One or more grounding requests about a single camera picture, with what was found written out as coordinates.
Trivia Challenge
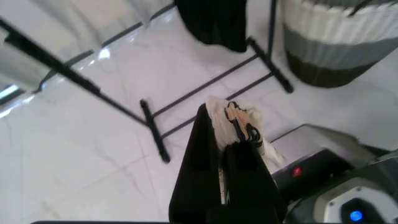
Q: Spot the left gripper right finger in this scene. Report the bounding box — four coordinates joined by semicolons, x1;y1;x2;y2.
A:
222;139;287;223

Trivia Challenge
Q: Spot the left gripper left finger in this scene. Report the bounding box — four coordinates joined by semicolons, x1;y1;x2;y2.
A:
169;103;223;223

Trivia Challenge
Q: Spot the cream printed garment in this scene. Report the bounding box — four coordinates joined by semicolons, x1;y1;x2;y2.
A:
205;95;286;174

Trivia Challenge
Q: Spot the black garment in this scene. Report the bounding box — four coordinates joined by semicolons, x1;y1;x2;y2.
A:
174;0;248;53

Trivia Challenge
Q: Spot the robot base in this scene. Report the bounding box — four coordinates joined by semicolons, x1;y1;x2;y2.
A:
270;123;398;224

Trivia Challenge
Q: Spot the white laundry basket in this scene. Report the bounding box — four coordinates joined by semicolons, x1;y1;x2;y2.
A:
279;0;398;89

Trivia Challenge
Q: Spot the black clothes rack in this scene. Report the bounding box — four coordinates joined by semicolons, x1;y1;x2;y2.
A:
0;0;295;164

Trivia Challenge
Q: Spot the window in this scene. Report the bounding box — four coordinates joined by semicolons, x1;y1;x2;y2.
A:
0;83;26;106

